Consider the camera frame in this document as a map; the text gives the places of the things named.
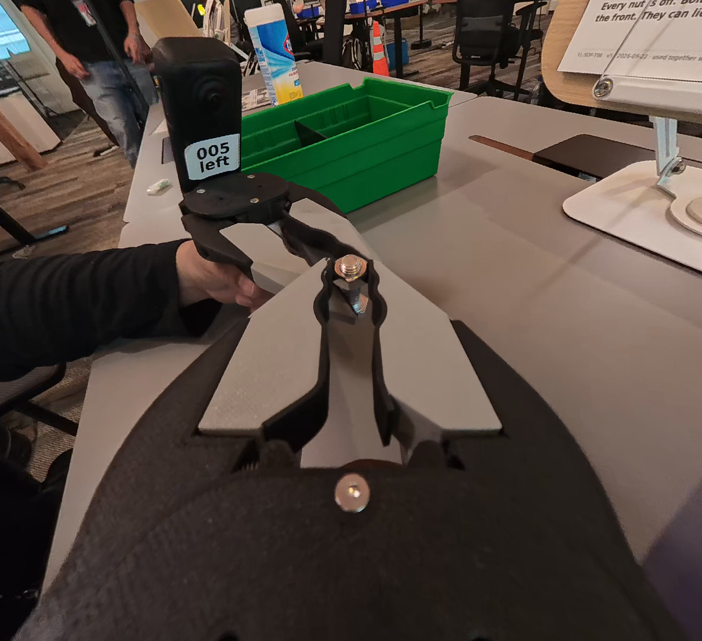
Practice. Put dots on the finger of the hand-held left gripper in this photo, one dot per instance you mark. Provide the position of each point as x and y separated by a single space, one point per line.
323 224
263 252

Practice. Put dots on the orange traffic cone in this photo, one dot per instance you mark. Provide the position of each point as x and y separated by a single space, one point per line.
380 57

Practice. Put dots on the green plastic bin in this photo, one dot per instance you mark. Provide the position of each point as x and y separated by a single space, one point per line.
373 158

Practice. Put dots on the black flat desk plate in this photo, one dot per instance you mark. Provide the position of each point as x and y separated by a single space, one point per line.
587 156

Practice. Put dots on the beige chair back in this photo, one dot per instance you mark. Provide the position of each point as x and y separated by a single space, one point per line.
164 13

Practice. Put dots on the person's left forearm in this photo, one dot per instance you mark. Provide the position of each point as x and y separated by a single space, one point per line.
82 306

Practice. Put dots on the steel hex bolt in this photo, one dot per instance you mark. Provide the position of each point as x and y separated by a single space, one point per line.
357 302

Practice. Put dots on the person's black clothed body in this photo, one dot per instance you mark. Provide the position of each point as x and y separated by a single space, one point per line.
27 531

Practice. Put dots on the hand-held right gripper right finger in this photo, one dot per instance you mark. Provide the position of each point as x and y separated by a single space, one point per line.
433 372

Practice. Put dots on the black bin divider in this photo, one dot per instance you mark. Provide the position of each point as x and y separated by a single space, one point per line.
310 134

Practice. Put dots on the printed instruction sheet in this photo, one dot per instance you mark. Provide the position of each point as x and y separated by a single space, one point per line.
630 21

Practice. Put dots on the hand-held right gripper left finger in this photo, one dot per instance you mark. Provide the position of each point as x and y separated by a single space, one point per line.
263 372

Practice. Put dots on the wipes canister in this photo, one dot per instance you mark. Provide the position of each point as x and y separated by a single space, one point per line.
274 54

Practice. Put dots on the person's left hand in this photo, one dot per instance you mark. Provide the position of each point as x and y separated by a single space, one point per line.
214 282

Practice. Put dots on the blue trash can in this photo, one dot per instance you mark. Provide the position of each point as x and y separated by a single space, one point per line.
397 54

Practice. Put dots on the printed paper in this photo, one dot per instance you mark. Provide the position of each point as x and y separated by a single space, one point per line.
256 99

